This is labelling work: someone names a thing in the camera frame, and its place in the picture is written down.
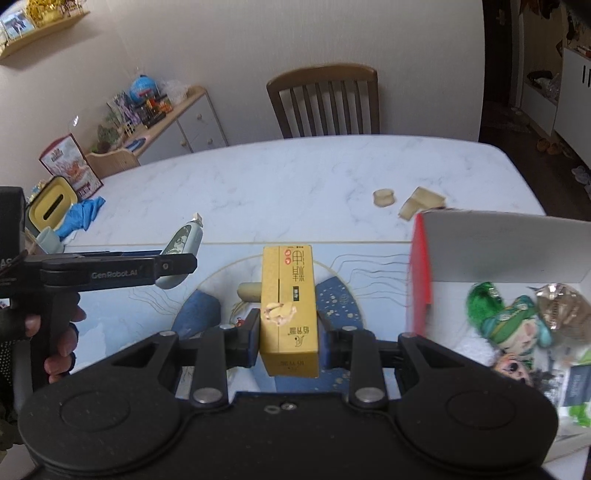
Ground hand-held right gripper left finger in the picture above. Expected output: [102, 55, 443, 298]
[112, 308, 262, 409]

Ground red printed paper bag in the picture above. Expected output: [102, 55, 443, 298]
[38, 133, 105, 200]

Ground blue printed table mat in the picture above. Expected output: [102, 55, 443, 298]
[0, 241, 432, 467]

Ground yellow carton box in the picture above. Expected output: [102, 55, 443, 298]
[259, 244, 320, 378]

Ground white lower cabinet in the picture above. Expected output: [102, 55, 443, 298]
[553, 46, 591, 160]

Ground pale green oval case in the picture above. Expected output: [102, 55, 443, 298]
[154, 213, 206, 289]

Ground green tissue box yellow lid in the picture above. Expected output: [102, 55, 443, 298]
[25, 174, 79, 232]

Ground white low shelf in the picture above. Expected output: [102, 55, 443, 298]
[519, 69, 561, 137]

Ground angled wooden piece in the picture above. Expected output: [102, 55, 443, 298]
[398, 186, 448, 221]

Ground gold ornament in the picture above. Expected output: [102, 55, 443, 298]
[23, 0, 88, 26]

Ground stack of dark boxes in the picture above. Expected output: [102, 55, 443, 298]
[134, 92, 174, 130]

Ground small potted plant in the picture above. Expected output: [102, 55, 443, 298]
[90, 111, 125, 153]

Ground blue cloth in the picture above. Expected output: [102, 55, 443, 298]
[55, 196, 107, 238]

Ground round cartoon badge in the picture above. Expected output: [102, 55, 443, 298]
[492, 353, 536, 386]

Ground person's left hand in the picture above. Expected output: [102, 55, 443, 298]
[0, 305, 88, 400]

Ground wooden chair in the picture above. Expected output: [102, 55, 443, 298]
[266, 64, 380, 139]

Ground blue round toy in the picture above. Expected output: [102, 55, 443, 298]
[129, 74, 160, 104]

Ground pale green cup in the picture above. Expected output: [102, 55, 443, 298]
[36, 228, 65, 254]

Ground clear crinkled plastic bag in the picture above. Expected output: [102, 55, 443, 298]
[531, 282, 591, 344]

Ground framed photo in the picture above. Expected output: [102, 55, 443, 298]
[0, 11, 37, 43]

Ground green shiny wrapped ball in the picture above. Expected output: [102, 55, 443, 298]
[465, 281, 506, 337]

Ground white sideboard wooden top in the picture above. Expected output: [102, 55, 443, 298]
[85, 85, 229, 178]

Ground purple printed packets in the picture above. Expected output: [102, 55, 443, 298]
[107, 91, 139, 125]

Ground red cardboard box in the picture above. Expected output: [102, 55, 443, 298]
[404, 210, 591, 462]

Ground wooden wall shelf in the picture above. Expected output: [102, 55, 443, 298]
[0, 9, 90, 61]

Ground teal cartoon toy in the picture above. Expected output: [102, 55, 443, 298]
[489, 295, 555, 361]

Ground dark blue card packet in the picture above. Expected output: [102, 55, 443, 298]
[536, 362, 591, 409]

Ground green white packet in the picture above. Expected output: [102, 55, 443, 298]
[558, 401, 591, 439]

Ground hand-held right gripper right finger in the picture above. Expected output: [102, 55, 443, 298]
[317, 318, 468, 409]

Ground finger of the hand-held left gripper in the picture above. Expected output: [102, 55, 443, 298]
[154, 254, 199, 280]

